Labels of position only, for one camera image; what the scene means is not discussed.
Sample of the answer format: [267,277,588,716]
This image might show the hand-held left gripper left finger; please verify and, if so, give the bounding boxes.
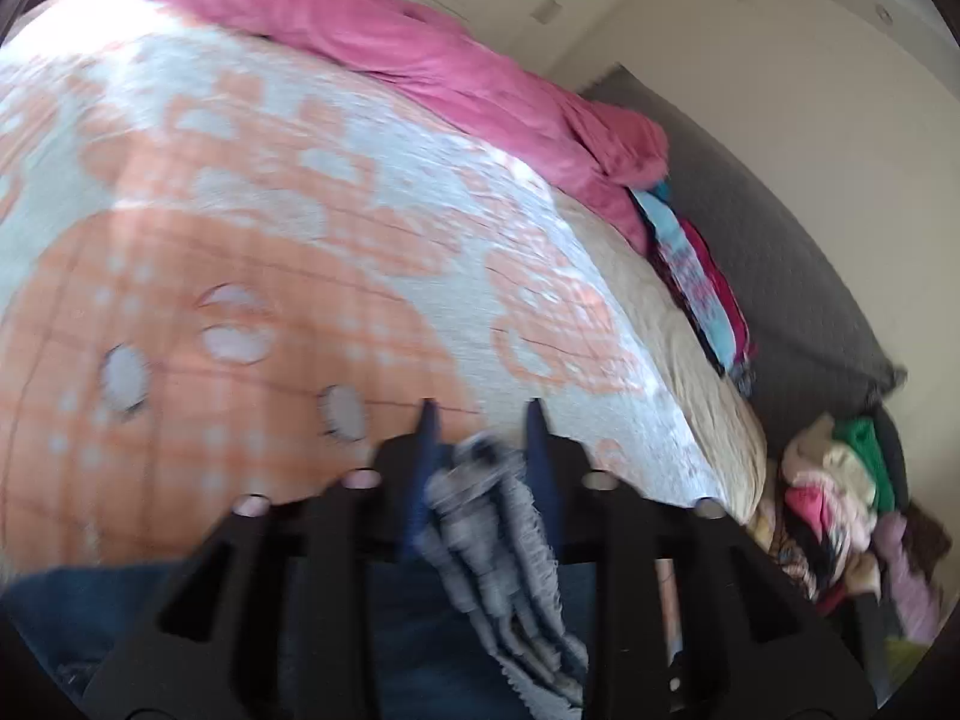
[79,397,451,720]

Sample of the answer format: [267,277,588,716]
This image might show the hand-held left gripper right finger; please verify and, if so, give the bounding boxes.
[525,396,878,720]

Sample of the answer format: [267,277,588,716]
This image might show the blue denim pants lace hem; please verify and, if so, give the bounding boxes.
[0,431,661,720]

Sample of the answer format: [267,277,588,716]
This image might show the floral patterned cloth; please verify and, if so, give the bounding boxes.
[628,180,760,395]

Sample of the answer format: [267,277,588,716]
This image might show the pile of colourful clothes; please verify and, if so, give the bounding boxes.
[748,411,947,647]

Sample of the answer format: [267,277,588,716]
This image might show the grey padded headboard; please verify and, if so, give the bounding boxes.
[583,64,910,466]

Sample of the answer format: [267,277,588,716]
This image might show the orange white patterned bedcover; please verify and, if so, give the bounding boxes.
[0,0,722,587]

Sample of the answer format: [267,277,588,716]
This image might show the pink duvet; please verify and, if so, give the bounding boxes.
[116,0,673,257]

